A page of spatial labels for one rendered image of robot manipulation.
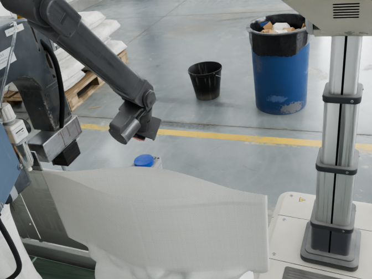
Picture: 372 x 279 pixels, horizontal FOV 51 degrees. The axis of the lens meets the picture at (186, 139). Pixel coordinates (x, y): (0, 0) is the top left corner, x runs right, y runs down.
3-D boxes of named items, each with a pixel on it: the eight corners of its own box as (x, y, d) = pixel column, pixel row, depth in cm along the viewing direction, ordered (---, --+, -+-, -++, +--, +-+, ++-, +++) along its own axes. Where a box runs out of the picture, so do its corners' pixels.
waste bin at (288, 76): (315, 89, 326) (318, 11, 292) (308, 120, 286) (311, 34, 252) (257, 88, 343) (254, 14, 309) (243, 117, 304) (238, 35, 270)
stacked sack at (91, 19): (109, 21, 422) (106, 7, 414) (88, 34, 388) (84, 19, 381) (60, 23, 446) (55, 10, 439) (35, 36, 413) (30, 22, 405)
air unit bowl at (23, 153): (38, 162, 83) (28, 138, 80) (29, 170, 81) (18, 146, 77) (27, 161, 84) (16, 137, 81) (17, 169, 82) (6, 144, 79)
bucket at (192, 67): (228, 88, 352) (226, 61, 338) (219, 103, 329) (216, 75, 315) (197, 87, 363) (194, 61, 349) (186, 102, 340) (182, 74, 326)
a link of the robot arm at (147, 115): (157, 100, 98) (138, 88, 98) (140, 120, 95) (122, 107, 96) (155, 113, 104) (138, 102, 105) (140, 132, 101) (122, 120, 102)
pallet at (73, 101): (129, 61, 450) (126, 49, 442) (72, 112, 356) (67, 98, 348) (69, 62, 478) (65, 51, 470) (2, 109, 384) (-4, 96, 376)
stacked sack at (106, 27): (124, 29, 432) (122, 16, 425) (92, 51, 380) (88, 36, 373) (91, 30, 448) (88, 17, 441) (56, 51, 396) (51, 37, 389)
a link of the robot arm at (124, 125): (154, 88, 91) (125, 75, 94) (124, 123, 87) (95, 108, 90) (161, 118, 101) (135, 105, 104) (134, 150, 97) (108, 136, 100)
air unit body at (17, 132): (45, 163, 84) (19, 98, 76) (31, 176, 81) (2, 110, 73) (29, 161, 86) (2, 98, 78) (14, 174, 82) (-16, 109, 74)
